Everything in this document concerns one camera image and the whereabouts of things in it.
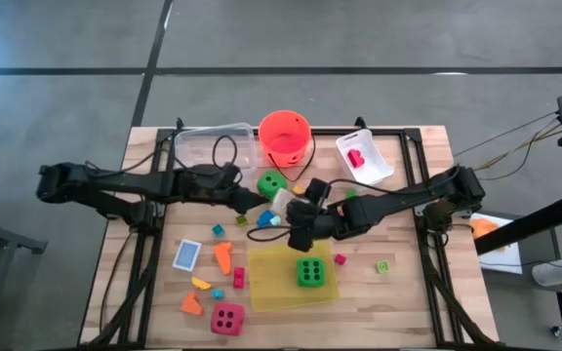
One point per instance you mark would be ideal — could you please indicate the clear plastic container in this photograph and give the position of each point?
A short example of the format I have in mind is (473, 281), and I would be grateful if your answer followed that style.
(198, 146)

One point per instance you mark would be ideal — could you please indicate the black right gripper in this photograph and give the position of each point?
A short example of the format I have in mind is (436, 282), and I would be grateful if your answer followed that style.
(317, 226)

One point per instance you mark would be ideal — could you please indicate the orange object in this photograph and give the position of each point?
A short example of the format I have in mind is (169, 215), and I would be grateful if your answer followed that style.
(486, 227)

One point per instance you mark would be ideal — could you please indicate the red foam die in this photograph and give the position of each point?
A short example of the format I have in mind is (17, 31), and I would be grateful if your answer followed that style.
(228, 319)

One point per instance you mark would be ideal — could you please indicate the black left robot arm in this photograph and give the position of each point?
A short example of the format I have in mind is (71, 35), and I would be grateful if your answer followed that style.
(115, 183)

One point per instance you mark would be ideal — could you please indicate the white side table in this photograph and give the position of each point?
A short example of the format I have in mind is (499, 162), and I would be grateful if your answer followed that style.
(500, 256)

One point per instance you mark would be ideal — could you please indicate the orange pumpkin bucket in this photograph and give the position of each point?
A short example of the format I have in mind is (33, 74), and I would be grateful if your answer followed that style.
(285, 139)

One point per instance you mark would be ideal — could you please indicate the small red toy brick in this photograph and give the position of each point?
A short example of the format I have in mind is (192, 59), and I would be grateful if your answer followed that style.
(340, 259)

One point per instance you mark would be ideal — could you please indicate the white roll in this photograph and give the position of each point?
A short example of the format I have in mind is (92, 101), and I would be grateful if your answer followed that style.
(554, 273)

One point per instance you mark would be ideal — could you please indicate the yellow translucent plastic tray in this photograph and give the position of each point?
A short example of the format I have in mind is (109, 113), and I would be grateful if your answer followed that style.
(276, 283)

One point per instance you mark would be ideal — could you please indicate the small light green brick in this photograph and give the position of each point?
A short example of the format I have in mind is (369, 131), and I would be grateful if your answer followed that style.
(382, 266)

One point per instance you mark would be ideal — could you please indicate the yellow wedge toy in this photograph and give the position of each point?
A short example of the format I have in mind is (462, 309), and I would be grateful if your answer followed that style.
(201, 283)

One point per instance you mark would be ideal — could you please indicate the blue white card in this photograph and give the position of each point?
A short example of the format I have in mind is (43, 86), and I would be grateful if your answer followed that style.
(187, 255)

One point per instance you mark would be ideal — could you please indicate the small olive green brick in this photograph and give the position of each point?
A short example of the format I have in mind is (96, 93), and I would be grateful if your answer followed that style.
(241, 220)

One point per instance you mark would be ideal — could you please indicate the green foam die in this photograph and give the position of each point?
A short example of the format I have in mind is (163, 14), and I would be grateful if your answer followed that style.
(271, 184)
(310, 272)

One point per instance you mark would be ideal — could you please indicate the blue toy brick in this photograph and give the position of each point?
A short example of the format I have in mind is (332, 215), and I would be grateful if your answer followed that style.
(264, 218)

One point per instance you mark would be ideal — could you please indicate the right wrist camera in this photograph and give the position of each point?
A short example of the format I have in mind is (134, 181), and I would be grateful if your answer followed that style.
(318, 191)

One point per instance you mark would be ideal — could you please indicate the green toy brick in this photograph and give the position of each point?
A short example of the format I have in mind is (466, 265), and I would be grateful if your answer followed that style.
(351, 194)

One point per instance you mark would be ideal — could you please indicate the black metal table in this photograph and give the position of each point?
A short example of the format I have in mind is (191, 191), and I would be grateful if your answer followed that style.
(27, 244)

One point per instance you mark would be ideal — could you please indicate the light cyan toy brick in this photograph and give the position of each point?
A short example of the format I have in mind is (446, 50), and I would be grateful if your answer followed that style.
(275, 220)

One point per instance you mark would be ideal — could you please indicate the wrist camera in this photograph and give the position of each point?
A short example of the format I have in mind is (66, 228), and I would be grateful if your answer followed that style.
(318, 191)
(229, 174)

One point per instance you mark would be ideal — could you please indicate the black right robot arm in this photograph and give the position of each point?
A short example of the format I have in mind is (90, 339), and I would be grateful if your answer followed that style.
(398, 202)

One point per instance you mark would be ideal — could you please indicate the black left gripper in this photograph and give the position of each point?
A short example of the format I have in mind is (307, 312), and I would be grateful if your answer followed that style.
(208, 187)

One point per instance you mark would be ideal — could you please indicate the tall red toy brick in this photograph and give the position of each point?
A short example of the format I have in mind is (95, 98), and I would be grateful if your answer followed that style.
(238, 278)

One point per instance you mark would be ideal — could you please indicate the red stepped toy brick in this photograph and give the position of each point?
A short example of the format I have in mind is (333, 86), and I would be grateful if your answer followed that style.
(355, 158)

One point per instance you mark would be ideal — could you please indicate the white plastic basket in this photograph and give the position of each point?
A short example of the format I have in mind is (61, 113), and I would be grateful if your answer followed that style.
(369, 161)

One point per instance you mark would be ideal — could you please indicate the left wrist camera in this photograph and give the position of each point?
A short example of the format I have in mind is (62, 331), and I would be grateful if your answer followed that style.
(229, 174)

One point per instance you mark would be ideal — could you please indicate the orange toy block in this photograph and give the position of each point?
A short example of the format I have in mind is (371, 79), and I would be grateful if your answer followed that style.
(191, 304)

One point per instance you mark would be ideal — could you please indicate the orange wedge toy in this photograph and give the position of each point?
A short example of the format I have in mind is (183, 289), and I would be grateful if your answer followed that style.
(223, 257)

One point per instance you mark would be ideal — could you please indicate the small teal toy brick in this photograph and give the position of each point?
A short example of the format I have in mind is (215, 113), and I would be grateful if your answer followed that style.
(218, 294)
(218, 230)

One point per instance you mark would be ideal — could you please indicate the black diagonal support beam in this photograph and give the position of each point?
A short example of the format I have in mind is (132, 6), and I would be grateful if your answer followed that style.
(530, 224)

